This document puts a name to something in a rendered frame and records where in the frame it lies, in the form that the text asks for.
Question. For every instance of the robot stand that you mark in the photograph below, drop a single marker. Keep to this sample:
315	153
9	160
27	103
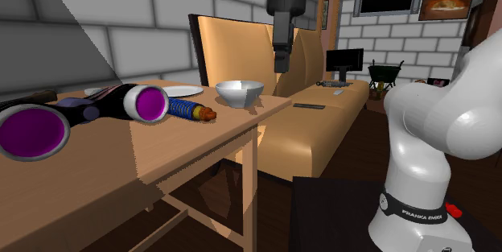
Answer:
329	216

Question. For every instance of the orange wall picture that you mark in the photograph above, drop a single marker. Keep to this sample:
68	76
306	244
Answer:
447	4

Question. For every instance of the white plate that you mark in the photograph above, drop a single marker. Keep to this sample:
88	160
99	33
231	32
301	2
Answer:
182	91

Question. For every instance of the tan sofa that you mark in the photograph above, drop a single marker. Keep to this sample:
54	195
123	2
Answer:
235	47

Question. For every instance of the dark brown stick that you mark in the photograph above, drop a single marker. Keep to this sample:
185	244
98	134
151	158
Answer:
31	98

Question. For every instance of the blue tool with orange tip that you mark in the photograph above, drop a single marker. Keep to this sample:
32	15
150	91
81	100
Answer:
184	109

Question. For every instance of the black monitor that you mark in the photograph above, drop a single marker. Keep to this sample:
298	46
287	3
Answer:
345	59

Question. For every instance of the wooden door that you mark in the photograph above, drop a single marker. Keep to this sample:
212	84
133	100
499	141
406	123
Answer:
331	11

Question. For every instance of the black binoculars with purple lenses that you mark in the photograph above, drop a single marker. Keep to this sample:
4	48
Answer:
109	104

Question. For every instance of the wooden table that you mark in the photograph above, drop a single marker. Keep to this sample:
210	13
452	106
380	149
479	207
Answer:
117	172

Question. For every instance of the small dark picture frame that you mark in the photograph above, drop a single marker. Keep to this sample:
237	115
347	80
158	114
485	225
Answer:
438	82

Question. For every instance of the black pot on stand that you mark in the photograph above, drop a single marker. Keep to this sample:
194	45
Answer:
384	72

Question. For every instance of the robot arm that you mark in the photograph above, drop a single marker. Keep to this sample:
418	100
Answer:
415	125

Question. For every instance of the small white flat object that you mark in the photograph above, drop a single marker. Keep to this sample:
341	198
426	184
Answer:
338	92

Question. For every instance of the black remote control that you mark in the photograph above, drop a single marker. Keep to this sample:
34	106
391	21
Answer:
309	106

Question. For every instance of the grey cylindrical tool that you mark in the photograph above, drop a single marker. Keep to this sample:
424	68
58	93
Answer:
333	83

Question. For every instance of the white bowl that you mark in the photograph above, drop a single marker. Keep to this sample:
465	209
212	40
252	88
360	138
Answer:
239	92

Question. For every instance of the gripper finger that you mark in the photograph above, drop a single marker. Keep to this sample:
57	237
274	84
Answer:
282	47

